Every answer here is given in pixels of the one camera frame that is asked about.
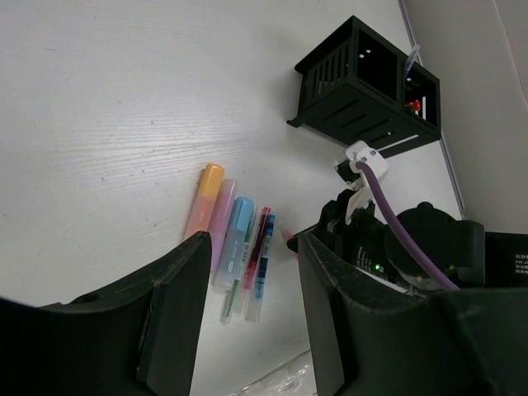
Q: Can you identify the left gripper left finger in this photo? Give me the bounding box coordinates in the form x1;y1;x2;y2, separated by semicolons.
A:
1;232;211;395

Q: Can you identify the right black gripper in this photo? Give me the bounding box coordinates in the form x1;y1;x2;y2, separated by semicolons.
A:
307;200;485;295

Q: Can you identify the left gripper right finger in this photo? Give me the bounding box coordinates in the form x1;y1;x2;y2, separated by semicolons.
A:
299;233;527;395

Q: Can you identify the blue gel pen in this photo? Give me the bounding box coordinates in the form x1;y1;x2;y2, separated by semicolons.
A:
246;213;275;323

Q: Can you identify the dark red gel pen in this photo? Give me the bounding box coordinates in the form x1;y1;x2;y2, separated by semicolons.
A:
244;207;271;290

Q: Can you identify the blue highlighter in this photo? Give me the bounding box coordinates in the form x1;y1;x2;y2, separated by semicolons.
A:
213;196;255;290

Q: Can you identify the pink highlighter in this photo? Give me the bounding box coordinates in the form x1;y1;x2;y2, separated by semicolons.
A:
208;179;238;272

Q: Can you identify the black two-slot pen holder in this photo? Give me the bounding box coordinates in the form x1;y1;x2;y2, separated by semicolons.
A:
288;16;441;158

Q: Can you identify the orange highlighter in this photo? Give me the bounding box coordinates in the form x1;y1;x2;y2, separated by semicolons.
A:
184;163;224;239

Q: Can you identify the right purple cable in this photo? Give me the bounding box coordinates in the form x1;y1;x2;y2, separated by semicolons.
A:
355;160;461;292

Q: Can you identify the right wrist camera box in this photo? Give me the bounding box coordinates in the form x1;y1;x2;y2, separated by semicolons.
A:
334;140;389;191

